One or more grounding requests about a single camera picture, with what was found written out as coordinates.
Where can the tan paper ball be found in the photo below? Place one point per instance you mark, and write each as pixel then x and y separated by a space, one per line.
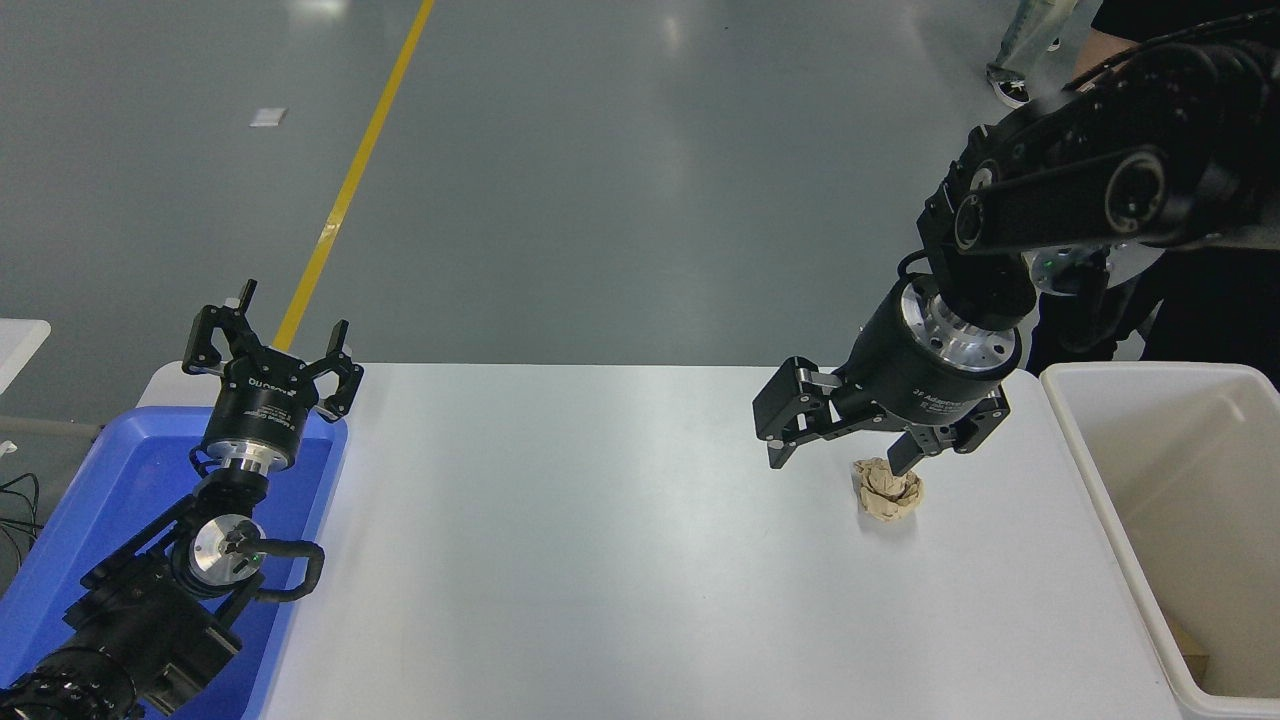
pixel 890 497

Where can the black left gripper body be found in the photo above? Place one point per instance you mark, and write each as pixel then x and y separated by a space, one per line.
pixel 262 400

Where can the blue plastic tray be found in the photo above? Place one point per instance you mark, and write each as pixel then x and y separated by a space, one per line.
pixel 120 480

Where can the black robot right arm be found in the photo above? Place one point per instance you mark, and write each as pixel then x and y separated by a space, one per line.
pixel 1100 160

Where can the large pale bin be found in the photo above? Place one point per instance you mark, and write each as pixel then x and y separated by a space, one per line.
pixel 1200 480

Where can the white paper scrap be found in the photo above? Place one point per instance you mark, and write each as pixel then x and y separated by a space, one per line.
pixel 267 117

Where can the person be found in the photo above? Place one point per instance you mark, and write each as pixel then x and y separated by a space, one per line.
pixel 1220 310
pixel 1030 35

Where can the brown cardboard piece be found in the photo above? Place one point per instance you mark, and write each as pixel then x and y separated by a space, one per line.
pixel 1190 655

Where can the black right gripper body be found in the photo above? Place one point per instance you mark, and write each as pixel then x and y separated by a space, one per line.
pixel 900 380

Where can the small white table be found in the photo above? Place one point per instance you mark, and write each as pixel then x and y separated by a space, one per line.
pixel 18 345

